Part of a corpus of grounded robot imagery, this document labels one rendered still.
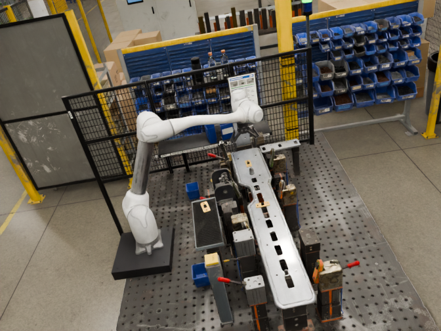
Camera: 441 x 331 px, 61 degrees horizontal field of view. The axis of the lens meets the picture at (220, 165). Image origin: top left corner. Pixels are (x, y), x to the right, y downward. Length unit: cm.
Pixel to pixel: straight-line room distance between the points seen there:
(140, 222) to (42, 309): 155
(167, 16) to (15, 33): 498
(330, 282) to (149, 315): 101
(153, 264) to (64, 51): 237
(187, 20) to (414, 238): 661
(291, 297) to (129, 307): 99
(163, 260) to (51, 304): 148
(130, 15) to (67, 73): 483
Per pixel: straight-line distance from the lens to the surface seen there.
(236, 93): 234
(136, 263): 245
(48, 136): 448
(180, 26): 867
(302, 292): 181
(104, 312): 334
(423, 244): 351
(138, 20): 874
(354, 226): 255
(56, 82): 414
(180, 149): 290
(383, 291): 223
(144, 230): 240
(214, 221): 195
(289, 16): 293
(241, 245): 192
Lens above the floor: 245
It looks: 33 degrees down
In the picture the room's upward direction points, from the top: 11 degrees counter-clockwise
